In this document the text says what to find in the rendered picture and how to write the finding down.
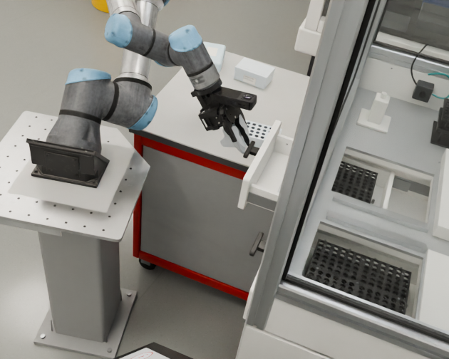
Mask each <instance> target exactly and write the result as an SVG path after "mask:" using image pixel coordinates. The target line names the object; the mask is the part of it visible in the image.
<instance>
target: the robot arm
mask: <svg viewBox="0 0 449 359"><path fill-rule="evenodd" d="M169 1H170V0H106V2H107V5H108V10H109V14H110V18H109V19H108V21H107V24H106V26H105V33H104V34H105V39H106V41H108V42H110V43H112V44H114V45H116V46H117V47H119V48H123V57H122V63H121V67H120V75H119V76H118V77H116V78H115V79H114V80H113V81H111V75H110V74H109V73H107V72H105V71H100V70H96V69H91V68H76V69H73V70H72V71H70V72H69V74H68V78H67V81H66V83H65V90H64V93H63V99H62V102H61V108H60V112H59V115H58V119H57V121H56V123H55V124H54V126H53V127H52V129H51V131H50V133H49V134H48V136H47V138H46V142H52V143H56V144H60V145H67V146H71V147H78V148H82V149H87V150H93V151H96V152H98V153H99V154H101V150H102V145H101V138H100V124H101V121H102V120H103V121H106V122H109V123H112V124H116V125H119V126H123V127H125V128H127V129H133V130H143V129H145V128H146V127H147V126H149V124H150V123H151V121H152V120H153V118H154V116H155V113H156V111H157V108H158V99H157V98H156V97H155V96H154V95H151V93H152V85H151V84H150V82H149V81H148V77H149V72H150V62H151V59H152V60H154V61H155V62H156V63H157V64H158V65H160V66H164V67H174V66H182V67H183V69H184V71H185V72H186V74H187V77H188V78H189V79H190V82H191V84H192V86H193V88H194V91H192V92H191V93H190V94H191V95H192V97H197V99H198V100H199V102H200V105H201V106H202V109H201V110H200V114H199V115H198V116H199V118H200V120H201V122H202V124H203V125H204V127H205V129H206V131H209V130H219V129H220V127H223V129H222V131H223V133H224V137H223V138H222V139H221V140H220V143H221V145H222V146H223V147H235V148H237V149H238V150H239V151H240V152H241V153H242V154H244V153H245V145H244V143H243V142H242V138H241V137H240V136H242V137H243V138H244V141H245V142H246V144H247V146H249V144H250V138H249V131H248V128H247V123H246V120H245V118H244V114H243V112H242V110H241V109H245V110H252V109H253V107H254V106H255V105H256V104H257V95H255V94H251V93H246V92H243V91H240V90H235V89H231V88H226V87H222V86H221V85H222V80H221V79H220V75H219V73H218V71H217V69H216V67H215V65H214V63H213V61H212V59H211V57H210V55H209V53H208V51H207V49H206V47H205V45H204V43H203V41H202V37H201V35H199V33H198V32H197V30H196V28H195V27H194V26H193V25H186V26H183V27H181V28H179V29H178V30H176V31H174V32H172V33H171V34H170V35H167V34H165V33H163V32H160V31H158V30H155V27H156V21H157V16H158V12H159V11H160V10H161V9H162V8H163V7H164V6H166V5H167V4H168V2H169ZM240 108H241V109H240ZM203 111H204V112H203ZM202 112H203V113H202ZM202 119H204V121H205V123H206V125H207V127H206V126H205V124H204V122H203V120H202Z"/></svg>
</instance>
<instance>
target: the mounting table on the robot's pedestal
mask: <svg viewBox="0 0 449 359"><path fill-rule="evenodd" d="M57 119H58V117H56V116H51V115H44V114H40V113H34V112H30V111H24V112H23V113H22V114H21V116H20V117H19V119H18V120H17V121H16V122H15V123H14V125H13V126H12V128H11V129H10V130H9V131H8V132H7V134H6V135H5V137H4V138H3V140H2V141H1V142H0V224H3V225H7V226H11V227H18V228H22V229H28V230H32V231H39V232H43V233H47V234H53V235H57V236H62V235H61V232H62V231H64V232H68V233H72V234H78V235H82V236H89V237H93V238H97V239H102V240H106V241H113V242H120V241H121V240H122V238H123V235H124V233H125V230H126V228H127V226H128V223H129V221H130V218H131V216H132V213H133V210H134V208H135V205H136V203H137V201H138V198H139V196H140V193H141V191H142V188H143V185H144V184H145V181H146V178H147V176H148V173H149V171H150V165H149V164H148V163H147V162H146V161H145V160H144V159H143V158H142V157H141V156H140V154H139V153H138V152H137V151H136V149H135V148H134V147H133V146H132V145H131V144H130V143H129V142H128V141H127V140H126V138H125V137H124V136H123V135H122V133H121V132H120V131H119V130H118V129H117V128H111V127H107V126H102V125H101V126H100V138H101V143H105V144H109V145H116V146H120V147H126V148H130V149H134V150H135V151H134V153H133V156H132V157H131V159H130V162H129V164H128V166H127V168H126V171H125V173H124V175H123V178H122V180H121V181H120V184H119V186H118V188H117V190H116V193H115V195H114V197H113V200H112V202H111V203H110V206H109V208H108V211H107V212H100V211H96V210H92V209H86V208H82V207H75V206H71V205H67V204H61V203H57V202H50V201H46V200H42V199H36V198H32V197H25V196H21V195H17V194H11V193H7V192H8V190H9V189H10V187H11V186H12V184H13V183H14V181H15V180H16V178H17V177H18V176H19V174H20V173H21V171H22V169H23V168H24V167H25V165H26V163H27V162H28V161H29V159H30V158H31V153H30V149H29V144H28V143H27V142H26V138H29V139H33V140H40V141H42V139H43V138H44V137H45V136H46V134H47V133H48V132H50V131H51V129H52V127H53V126H54V124H55V123H56V121H57Z"/></svg>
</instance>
